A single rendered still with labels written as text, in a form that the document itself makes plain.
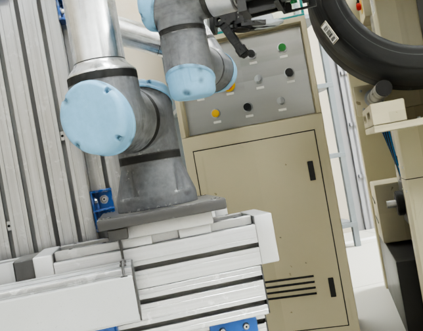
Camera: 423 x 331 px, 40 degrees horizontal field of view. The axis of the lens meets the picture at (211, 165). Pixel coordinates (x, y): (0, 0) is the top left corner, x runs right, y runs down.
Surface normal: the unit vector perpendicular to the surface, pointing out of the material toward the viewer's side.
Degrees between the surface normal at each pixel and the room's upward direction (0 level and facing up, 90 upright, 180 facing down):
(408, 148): 90
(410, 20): 90
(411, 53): 100
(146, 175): 72
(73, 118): 98
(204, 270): 90
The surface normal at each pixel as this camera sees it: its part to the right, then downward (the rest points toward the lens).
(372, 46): -0.28, 0.19
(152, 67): 0.14, -0.03
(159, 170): 0.18, -0.34
